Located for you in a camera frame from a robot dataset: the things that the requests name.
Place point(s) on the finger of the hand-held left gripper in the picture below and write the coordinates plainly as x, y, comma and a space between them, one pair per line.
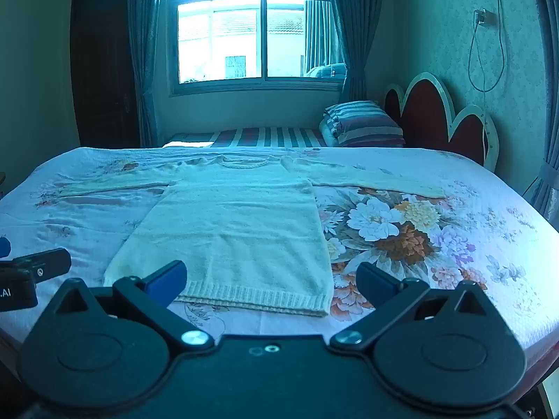
4, 248
48, 262

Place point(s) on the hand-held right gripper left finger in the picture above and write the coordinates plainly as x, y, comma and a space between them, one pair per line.
168, 281

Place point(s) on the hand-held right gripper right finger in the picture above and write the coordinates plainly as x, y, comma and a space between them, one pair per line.
373, 286

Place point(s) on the white towel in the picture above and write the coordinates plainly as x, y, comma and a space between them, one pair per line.
244, 227

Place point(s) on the floral bedsheet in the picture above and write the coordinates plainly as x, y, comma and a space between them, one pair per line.
436, 227

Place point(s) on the folded white quilt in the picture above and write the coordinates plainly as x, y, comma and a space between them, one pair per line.
328, 134

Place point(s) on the striped pillow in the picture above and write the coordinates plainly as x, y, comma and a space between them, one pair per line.
371, 124

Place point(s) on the striped mattress sheet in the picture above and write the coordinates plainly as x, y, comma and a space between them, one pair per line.
262, 136

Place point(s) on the red scalloped headboard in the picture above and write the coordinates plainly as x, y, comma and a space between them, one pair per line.
432, 113

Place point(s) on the dark wooden wardrobe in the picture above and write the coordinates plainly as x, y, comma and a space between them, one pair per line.
105, 74

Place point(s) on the blue blanket on sill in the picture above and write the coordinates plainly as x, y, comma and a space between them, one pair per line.
325, 71

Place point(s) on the sliding glass window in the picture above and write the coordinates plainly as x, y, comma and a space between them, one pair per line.
236, 43

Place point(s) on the grey sheer curtain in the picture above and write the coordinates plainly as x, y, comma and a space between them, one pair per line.
323, 35

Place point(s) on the tied blue curtain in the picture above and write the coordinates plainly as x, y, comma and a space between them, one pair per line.
548, 96

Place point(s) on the wall socket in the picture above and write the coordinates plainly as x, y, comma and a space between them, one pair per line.
484, 17

